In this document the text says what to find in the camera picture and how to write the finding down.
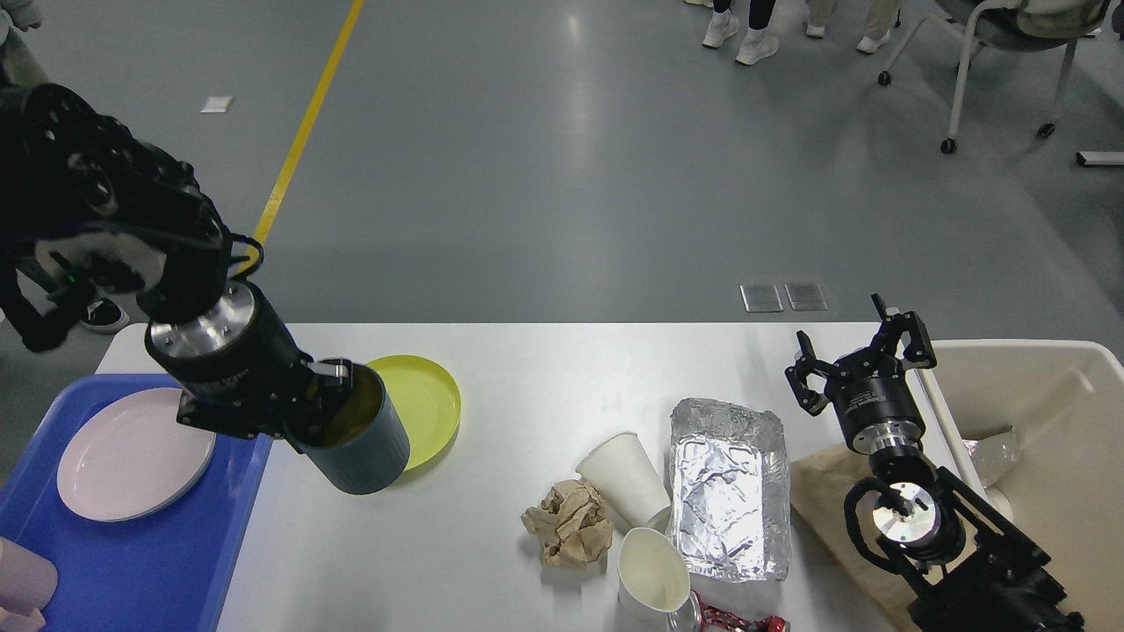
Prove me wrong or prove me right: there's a right floor socket plate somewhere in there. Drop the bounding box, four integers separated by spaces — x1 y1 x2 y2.
785 283 830 312

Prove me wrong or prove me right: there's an aluminium foil tray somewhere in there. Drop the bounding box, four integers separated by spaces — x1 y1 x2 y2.
667 399 792 584

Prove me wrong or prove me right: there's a person in jeans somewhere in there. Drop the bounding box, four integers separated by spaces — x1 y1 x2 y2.
1 1 130 334

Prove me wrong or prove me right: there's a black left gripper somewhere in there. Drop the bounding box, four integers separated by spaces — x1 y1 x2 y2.
145 279 353 440

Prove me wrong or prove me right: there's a person in white sneakers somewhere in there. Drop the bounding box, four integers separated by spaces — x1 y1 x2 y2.
703 0 781 67

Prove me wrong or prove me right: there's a floor socket plate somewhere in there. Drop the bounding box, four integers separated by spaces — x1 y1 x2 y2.
785 283 830 312
738 285 785 313

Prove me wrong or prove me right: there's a white paper on floor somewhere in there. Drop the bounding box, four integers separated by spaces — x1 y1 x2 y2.
199 96 234 112

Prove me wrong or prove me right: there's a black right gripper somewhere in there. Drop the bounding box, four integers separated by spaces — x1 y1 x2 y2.
785 292 939 455

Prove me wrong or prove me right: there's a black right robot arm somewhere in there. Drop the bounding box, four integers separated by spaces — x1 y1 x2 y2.
785 294 1085 631

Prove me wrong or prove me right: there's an upright white paper cup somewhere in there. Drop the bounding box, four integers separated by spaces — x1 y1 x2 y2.
617 529 691 621

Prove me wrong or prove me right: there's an office chair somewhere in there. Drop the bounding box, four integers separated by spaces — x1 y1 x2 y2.
876 0 1112 155

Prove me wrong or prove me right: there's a brown paper bag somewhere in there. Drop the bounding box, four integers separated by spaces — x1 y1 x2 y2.
790 444 919 631

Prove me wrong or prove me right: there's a crumpled brown paper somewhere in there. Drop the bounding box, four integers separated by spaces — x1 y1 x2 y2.
522 479 615 571

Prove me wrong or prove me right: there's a lying white paper cup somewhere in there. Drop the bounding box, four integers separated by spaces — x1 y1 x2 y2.
575 431 672 532

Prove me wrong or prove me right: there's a pink plate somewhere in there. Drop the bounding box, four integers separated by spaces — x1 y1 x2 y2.
56 387 217 521

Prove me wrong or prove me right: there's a white bar on floor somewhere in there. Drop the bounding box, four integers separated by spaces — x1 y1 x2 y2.
1075 148 1124 168

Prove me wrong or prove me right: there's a yellow plate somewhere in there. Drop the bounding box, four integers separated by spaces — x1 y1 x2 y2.
366 355 462 472

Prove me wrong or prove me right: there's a person in beige trousers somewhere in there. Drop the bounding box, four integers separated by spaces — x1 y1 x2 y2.
803 1 904 55

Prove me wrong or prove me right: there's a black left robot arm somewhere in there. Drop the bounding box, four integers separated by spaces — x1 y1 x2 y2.
3 83 353 446

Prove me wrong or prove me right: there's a pink mug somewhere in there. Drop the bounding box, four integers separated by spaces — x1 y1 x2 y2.
1 538 58 631

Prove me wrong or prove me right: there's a left floor socket plate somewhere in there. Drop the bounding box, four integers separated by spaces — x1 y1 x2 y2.
738 285 785 313

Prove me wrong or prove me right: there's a beige plastic bin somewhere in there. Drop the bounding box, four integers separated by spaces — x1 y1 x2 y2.
921 340 1123 631

